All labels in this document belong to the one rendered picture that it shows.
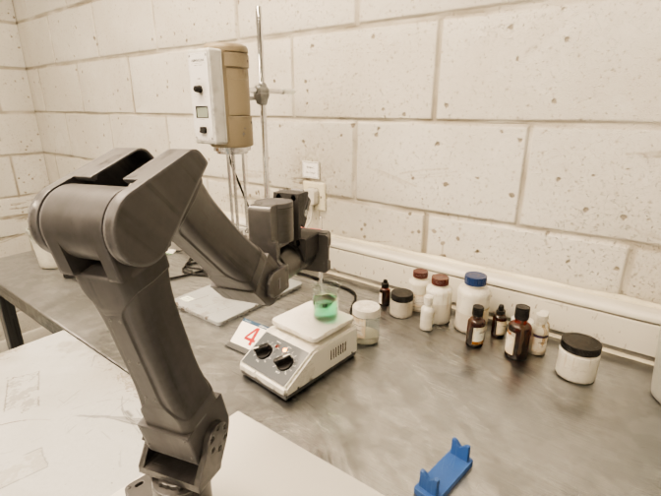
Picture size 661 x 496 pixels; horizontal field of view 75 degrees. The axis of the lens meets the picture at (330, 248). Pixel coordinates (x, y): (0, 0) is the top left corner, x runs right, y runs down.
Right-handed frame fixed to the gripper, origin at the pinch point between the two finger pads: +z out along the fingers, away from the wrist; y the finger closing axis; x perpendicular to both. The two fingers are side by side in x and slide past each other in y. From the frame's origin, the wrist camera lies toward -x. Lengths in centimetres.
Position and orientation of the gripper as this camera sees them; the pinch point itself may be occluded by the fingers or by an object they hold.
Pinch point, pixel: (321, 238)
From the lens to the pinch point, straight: 80.9
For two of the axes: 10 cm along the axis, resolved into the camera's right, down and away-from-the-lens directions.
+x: -0.2, 9.6, 2.8
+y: -9.3, -1.2, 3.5
